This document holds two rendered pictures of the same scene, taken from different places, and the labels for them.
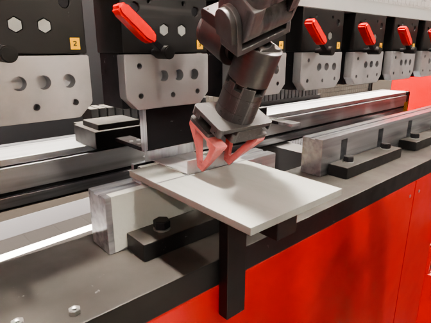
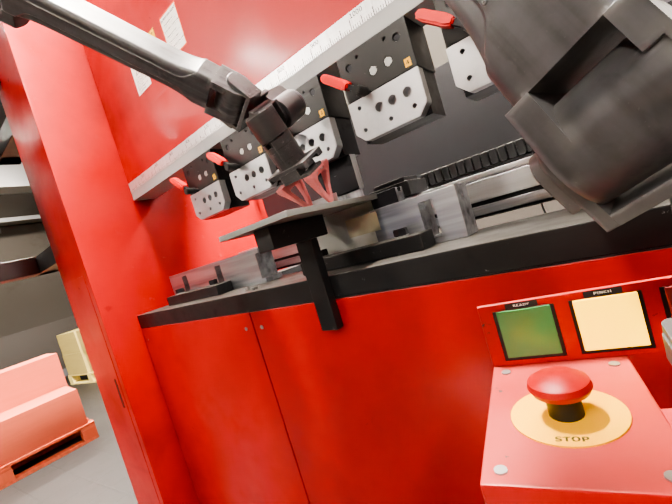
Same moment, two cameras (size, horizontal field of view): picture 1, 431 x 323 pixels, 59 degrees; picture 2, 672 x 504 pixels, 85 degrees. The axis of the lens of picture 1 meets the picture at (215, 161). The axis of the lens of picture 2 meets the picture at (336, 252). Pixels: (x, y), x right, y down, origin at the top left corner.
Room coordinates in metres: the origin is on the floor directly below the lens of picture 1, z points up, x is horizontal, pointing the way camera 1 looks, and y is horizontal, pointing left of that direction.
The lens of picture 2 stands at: (0.44, -0.72, 0.95)
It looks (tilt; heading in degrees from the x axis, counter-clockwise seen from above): 3 degrees down; 80
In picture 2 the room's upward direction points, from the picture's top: 17 degrees counter-clockwise
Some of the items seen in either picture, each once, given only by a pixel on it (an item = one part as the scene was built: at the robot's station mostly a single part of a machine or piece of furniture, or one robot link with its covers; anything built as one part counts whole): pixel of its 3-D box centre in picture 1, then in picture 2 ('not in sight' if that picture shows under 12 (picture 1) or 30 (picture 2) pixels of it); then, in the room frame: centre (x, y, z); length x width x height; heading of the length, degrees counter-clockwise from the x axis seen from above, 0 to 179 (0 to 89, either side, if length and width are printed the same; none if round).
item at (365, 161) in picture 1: (367, 160); not in sight; (0.99, -0.41, 0.89); 0.30 x 0.05 x 0.03; 131
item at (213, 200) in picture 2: not in sight; (215, 185); (0.35, 0.40, 1.18); 0.15 x 0.09 x 0.17; 131
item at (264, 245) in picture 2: (245, 260); (307, 278); (0.49, -0.04, 0.88); 0.14 x 0.04 x 0.22; 41
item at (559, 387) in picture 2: not in sight; (562, 398); (0.60, -0.49, 0.79); 0.04 x 0.04 x 0.04
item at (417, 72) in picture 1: (418, 49); not in sight; (1.28, -0.66, 1.18); 0.15 x 0.09 x 0.17; 131
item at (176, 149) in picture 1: (169, 129); (340, 183); (0.64, 0.08, 1.05); 0.10 x 0.02 x 0.10; 131
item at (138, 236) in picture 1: (209, 219); (361, 254); (0.62, 0.01, 0.89); 0.30 x 0.05 x 0.03; 131
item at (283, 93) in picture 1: (278, 93); not in sight; (1.44, -0.24, 1.02); 0.44 x 0.06 x 0.04; 131
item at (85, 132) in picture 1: (127, 135); (384, 192); (0.76, 0.18, 1.01); 0.26 x 0.12 x 0.05; 41
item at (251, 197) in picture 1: (228, 182); (303, 216); (0.52, -0.02, 1.00); 0.26 x 0.18 x 0.01; 41
